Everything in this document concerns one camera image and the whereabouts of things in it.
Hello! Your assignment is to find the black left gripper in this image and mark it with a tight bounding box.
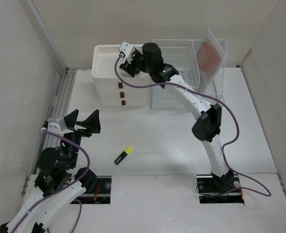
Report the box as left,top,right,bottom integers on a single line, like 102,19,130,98
62,109,100,167

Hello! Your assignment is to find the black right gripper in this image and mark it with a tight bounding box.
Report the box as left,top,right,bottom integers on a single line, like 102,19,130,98
120,50,152,78

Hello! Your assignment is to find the white three-drawer storage box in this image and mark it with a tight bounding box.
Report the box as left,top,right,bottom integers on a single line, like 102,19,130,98
91,45,150,107

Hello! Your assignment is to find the yellow cap black highlighter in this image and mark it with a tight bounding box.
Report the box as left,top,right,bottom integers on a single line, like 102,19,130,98
114,147,132,165

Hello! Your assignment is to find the red booklet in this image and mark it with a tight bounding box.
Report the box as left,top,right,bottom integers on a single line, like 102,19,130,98
196,28,227,93

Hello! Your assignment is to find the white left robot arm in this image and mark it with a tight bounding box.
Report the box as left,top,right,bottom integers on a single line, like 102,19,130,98
0,109,101,233

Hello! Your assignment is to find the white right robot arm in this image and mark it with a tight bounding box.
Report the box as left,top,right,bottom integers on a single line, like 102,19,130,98
115,42,234,191

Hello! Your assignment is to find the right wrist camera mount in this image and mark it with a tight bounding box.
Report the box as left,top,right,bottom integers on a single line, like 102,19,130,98
119,41,135,63

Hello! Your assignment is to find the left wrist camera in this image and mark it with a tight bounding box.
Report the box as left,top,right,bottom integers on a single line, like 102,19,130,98
41,116,73,135

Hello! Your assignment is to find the aluminium frame rail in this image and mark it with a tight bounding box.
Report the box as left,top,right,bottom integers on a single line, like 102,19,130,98
23,0,76,175

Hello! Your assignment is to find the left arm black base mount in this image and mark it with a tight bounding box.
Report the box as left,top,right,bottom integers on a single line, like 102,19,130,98
77,176,112,204

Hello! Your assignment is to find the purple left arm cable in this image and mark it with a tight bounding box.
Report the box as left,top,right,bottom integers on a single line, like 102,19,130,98
11,127,90,233

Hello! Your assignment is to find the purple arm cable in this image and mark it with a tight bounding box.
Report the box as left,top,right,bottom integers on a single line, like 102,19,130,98
115,53,272,197
11,127,90,233

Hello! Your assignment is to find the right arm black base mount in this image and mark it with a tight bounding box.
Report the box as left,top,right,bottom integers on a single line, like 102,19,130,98
196,175,245,204

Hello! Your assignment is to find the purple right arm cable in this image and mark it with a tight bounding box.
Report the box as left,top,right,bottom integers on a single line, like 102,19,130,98
115,53,272,197

